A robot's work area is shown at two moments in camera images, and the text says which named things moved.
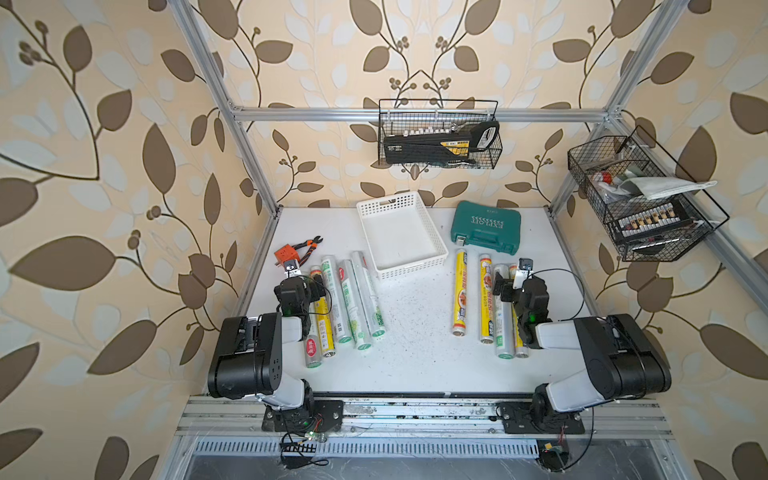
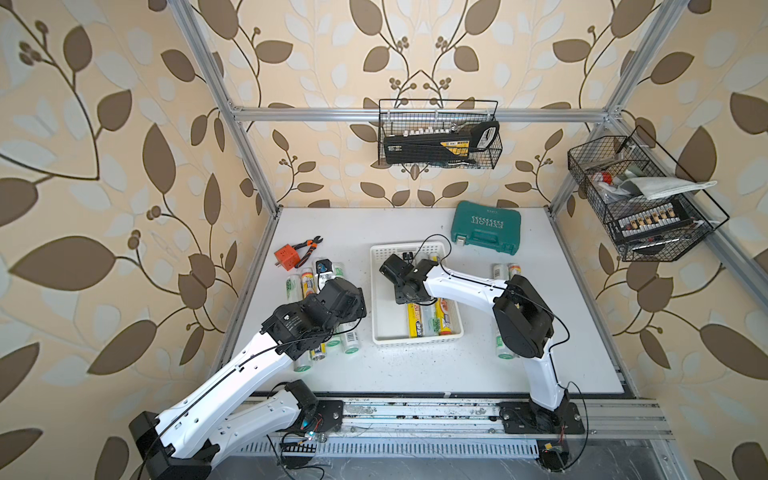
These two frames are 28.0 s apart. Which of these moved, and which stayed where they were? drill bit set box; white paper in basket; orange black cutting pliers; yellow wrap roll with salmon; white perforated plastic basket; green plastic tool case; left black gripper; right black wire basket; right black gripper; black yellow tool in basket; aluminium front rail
Moved: white perforated plastic basket; left black gripper; right black gripper; yellow wrap roll with salmon
Stayed: green plastic tool case; aluminium front rail; right black wire basket; drill bit set box; orange black cutting pliers; black yellow tool in basket; white paper in basket
